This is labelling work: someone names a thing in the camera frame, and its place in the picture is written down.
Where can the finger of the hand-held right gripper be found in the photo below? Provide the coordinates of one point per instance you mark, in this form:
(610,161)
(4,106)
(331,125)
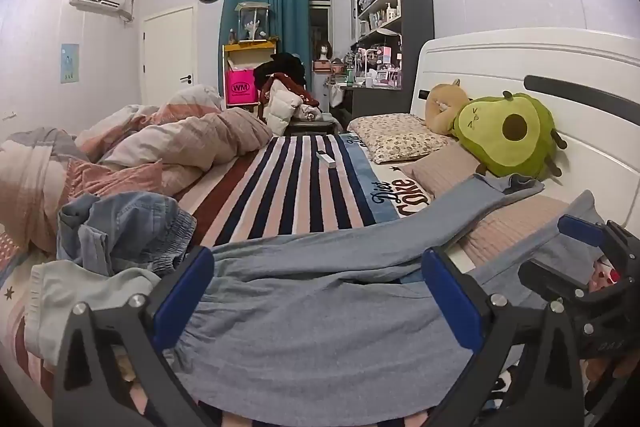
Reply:
(580,229)
(550,282)

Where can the pink and white duvet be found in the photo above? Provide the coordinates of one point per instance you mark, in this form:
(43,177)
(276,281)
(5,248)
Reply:
(150,142)

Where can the pale white garment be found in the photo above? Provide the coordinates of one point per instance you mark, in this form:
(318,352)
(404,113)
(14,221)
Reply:
(75,292)

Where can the glass display case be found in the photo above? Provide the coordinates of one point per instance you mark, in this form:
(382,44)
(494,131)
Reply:
(252,22)

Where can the grey-blue pants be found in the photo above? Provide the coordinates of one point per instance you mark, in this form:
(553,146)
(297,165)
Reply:
(325,307)

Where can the blue wall poster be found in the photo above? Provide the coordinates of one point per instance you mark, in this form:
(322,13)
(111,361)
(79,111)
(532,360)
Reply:
(70,63)

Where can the dark grey desk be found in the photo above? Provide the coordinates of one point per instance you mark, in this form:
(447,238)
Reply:
(380,99)

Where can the green avocado plush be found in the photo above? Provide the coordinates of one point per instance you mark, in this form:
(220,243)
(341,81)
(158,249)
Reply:
(500,142)

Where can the floral pillow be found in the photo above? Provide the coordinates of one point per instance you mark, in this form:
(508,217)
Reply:
(395,134)

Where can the denim shorts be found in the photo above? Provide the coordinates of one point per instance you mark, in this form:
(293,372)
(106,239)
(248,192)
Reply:
(125,227)

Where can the wig on mannequin head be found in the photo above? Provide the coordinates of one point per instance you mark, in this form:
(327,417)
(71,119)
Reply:
(324,51)

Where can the yellow shelf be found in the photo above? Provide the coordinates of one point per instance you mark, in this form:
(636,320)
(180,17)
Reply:
(250,47)

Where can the window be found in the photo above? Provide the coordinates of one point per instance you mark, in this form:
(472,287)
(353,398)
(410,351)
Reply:
(320,7)

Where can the brown plush toy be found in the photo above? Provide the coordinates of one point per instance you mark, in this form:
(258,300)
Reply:
(442,107)

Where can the teal curtain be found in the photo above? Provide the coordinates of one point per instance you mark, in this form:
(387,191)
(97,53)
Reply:
(285,7)

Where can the striped printed blanket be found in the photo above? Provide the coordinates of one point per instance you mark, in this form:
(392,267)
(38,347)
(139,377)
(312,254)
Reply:
(300,187)

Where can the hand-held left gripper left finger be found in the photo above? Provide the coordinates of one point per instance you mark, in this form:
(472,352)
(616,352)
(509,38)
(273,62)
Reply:
(182,294)

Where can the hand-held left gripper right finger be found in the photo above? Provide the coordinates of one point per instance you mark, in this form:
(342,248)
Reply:
(450,299)

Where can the pink shopping bag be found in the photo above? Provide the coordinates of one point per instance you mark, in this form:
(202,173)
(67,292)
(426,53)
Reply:
(241,88)

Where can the white bed headboard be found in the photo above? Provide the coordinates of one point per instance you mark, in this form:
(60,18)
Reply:
(500,57)

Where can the pink ribbed pillow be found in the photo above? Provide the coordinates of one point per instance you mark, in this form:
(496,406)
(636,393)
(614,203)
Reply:
(510,222)

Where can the white door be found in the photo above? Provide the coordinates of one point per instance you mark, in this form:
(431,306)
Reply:
(167,57)

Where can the small white box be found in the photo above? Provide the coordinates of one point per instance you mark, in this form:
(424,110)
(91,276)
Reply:
(326,158)

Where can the white puffer jacket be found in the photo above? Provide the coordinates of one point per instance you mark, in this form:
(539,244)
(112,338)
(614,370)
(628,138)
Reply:
(281,107)

